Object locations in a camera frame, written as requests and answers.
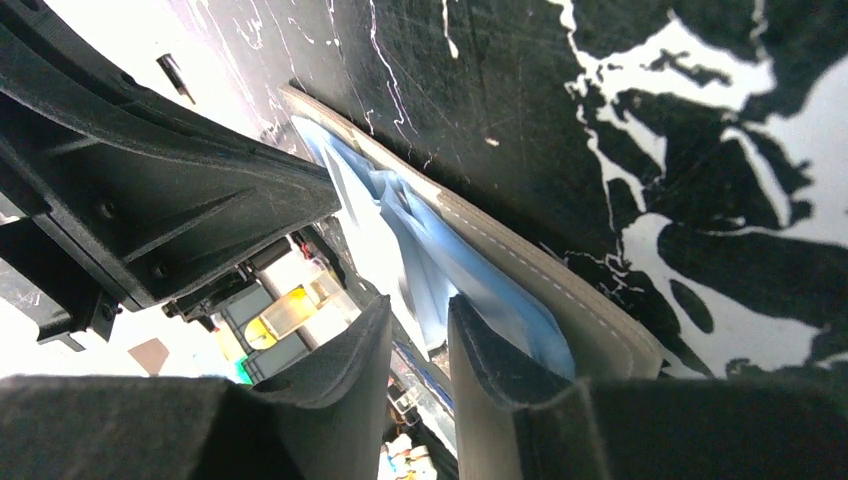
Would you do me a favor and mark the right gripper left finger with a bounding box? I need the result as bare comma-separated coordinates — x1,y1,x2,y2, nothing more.
1,296,391,479

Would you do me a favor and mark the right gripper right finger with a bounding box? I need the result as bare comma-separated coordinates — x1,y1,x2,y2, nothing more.
449,296,847,479

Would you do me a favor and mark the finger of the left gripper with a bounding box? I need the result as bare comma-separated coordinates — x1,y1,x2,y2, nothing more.
1,1,339,343

